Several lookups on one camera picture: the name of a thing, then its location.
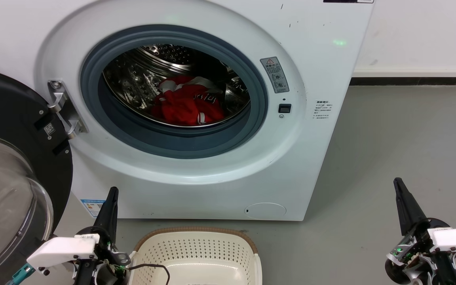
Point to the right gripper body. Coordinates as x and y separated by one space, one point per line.
453 241

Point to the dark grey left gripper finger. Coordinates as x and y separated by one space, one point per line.
104 217
114 221

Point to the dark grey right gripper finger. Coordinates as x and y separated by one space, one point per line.
414 211
403 213

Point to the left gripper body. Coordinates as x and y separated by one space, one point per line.
63 249

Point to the cream plastic laundry basket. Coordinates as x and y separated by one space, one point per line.
196 249

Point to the stainless steel washing machine drum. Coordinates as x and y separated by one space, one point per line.
141 75

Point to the black washing machine door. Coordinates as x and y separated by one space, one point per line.
10 103

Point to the blue energy label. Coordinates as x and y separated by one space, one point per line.
92 208

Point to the grey rubber door gasket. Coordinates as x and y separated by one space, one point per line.
133 138

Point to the QR code sticker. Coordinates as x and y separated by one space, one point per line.
49 129

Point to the white front-load washing machine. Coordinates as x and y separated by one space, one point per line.
311 158

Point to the silver metal door hinge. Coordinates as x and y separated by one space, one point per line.
63 109

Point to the white text sticker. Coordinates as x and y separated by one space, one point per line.
322 109

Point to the red and white garment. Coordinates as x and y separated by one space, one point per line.
180 107

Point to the round filter cover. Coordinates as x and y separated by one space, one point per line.
265 211

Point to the black door latch socket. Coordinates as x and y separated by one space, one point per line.
285 108

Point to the grey warning sticker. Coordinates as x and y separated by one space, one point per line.
274 74

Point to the black wall baseboard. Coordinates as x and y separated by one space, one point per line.
410 81

